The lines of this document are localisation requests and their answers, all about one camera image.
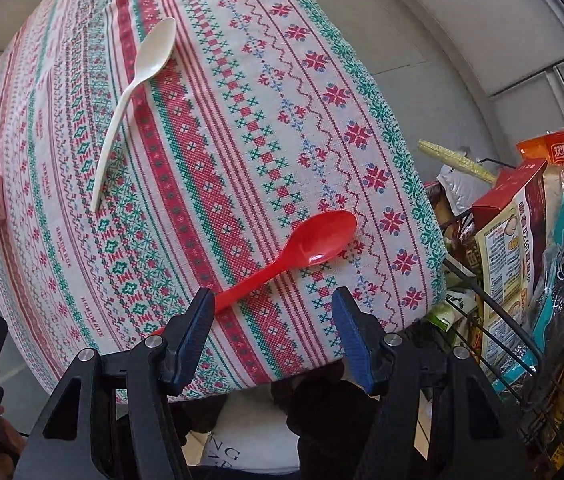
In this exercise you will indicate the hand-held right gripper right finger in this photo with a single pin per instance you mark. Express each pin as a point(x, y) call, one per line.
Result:
point(354, 330)

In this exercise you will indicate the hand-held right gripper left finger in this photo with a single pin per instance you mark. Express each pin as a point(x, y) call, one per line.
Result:
point(197, 330)

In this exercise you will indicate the red plastic spoon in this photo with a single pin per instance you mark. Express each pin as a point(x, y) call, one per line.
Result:
point(312, 240)

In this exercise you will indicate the white plastic spoon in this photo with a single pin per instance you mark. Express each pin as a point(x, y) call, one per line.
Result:
point(149, 57)

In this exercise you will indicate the person's left hand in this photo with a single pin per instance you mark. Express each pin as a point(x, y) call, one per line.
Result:
point(9, 437)

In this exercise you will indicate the green white snack packet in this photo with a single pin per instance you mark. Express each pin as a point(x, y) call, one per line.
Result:
point(449, 310)

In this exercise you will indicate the white printed cloth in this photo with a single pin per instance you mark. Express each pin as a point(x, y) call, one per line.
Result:
point(247, 440)

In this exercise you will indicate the yellow printed snack packet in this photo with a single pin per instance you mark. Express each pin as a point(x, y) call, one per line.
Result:
point(504, 270)

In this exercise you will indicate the white plastic bag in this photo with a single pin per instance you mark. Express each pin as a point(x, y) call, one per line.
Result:
point(454, 187)

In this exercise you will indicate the red green patterned tablecloth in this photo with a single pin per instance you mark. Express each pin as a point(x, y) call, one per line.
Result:
point(212, 135)

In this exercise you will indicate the yellow green strip packet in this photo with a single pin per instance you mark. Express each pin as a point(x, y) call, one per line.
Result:
point(457, 160)

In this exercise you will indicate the orange snack packet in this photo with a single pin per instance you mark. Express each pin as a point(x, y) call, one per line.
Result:
point(542, 147)

